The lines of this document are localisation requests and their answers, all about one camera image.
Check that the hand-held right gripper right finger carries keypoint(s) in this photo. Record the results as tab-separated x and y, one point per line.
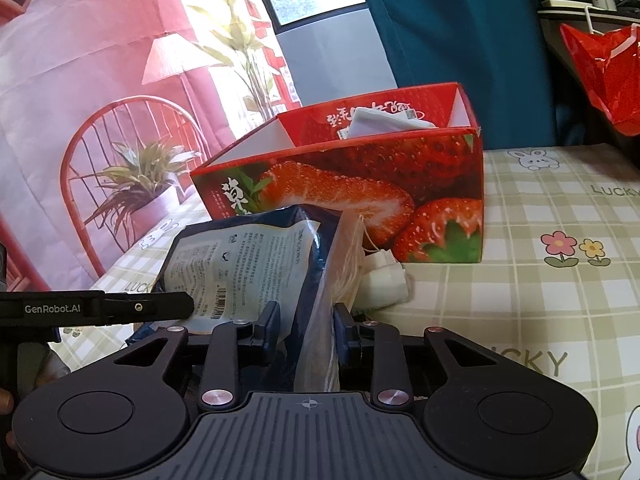
341	327

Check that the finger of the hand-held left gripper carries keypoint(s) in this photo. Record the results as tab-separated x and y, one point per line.
150	306

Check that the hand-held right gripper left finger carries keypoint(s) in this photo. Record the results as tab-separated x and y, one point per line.
272	322

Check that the clear plastic bag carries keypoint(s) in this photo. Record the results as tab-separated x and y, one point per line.
325	320

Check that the blue snack packet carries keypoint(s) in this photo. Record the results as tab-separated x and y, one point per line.
230	265

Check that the red strawberry print cardboard box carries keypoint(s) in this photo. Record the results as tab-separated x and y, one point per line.
350	185

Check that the person's left hand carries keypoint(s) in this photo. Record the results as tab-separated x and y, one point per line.
5	402

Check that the white folded cloth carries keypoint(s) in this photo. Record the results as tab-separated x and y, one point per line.
380	122

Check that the printed room scene backdrop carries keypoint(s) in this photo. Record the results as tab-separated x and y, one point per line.
100	85

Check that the teal cloth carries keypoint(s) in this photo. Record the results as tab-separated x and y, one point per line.
460	25

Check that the red plastic bag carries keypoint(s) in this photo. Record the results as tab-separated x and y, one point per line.
607	77

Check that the white hook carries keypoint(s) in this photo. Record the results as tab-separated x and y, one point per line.
587	12

